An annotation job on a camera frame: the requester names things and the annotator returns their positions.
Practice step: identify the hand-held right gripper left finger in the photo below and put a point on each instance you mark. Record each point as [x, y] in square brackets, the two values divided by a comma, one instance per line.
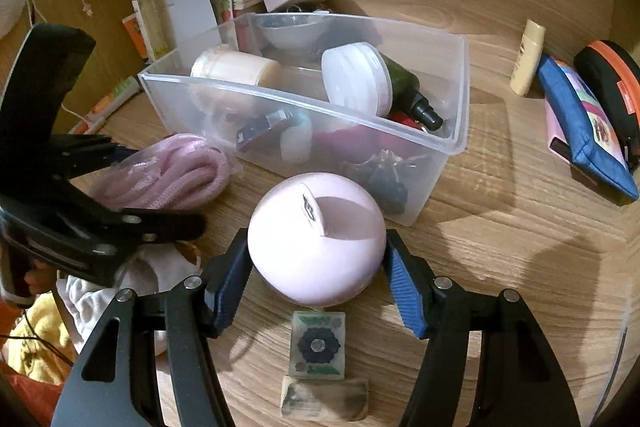
[230, 287]

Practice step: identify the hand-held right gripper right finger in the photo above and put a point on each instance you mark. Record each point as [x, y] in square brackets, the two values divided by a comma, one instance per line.
[405, 292]

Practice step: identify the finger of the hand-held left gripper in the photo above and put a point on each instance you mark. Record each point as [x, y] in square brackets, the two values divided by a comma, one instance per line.
[90, 149]
[150, 227]

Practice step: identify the pink dome-shaped jar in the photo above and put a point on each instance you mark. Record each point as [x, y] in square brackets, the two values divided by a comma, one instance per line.
[300, 267]

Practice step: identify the small dark box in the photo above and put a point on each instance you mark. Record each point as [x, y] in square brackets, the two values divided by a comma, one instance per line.
[262, 129]

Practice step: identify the white cream jar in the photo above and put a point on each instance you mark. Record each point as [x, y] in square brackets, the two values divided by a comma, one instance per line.
[230, 69]

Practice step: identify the red cloth pouch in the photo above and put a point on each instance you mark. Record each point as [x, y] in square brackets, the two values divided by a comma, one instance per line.
[345, 139]

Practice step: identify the clear plastic storage bin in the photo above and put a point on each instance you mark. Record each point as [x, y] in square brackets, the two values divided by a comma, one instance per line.
[310, 107]

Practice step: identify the dark green spray bottle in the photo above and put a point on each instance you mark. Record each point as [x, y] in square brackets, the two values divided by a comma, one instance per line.
[405, 87]

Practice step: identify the white round container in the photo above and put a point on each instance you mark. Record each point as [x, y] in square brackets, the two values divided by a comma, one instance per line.
[355, 79]

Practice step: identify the wooden desktop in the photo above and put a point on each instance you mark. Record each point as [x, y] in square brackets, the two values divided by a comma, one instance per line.
[500, 257]

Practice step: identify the white cloth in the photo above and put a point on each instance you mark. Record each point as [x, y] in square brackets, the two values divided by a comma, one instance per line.
[150, 272]

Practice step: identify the green and white tube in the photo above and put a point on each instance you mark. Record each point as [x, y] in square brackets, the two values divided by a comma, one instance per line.
[112, 99]

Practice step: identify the white fluffy pompom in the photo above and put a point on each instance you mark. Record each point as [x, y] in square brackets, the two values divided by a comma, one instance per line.
[10, 7]

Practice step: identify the flower-patterned square tile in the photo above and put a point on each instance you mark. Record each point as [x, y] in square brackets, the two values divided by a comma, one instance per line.
[317, 344]

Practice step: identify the orange tube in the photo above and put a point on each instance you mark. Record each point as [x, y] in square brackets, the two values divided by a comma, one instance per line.
[134, 34]

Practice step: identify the translucent stone block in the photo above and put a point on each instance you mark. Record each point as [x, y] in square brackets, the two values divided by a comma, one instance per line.
[325, 399]

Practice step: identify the tall yellow-green bottle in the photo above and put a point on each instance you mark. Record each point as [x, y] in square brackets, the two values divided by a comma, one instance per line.
[150, 22]

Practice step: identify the yellow cloth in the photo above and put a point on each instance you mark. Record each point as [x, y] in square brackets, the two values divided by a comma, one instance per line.
[42, 337]

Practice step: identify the white paper holder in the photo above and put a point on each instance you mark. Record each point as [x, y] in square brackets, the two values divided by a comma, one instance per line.
[192, 17]

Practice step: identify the fruit-print box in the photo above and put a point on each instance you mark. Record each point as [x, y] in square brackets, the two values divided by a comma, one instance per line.
[225, 19]

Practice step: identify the pink flat case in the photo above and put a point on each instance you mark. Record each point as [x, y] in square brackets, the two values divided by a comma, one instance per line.
[557, 137]

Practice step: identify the white bowl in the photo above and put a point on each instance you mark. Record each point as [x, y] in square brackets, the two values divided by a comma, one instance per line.
[292, 34]

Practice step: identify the blue patchwork pouch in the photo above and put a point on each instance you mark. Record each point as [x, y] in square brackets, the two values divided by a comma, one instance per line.
[585, 132]

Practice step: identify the cream lotion bottle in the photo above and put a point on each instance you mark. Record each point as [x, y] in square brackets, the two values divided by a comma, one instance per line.
[526, 57]

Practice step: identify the black case orange zipper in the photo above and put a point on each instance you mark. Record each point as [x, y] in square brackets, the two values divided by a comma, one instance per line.
[607, 92]

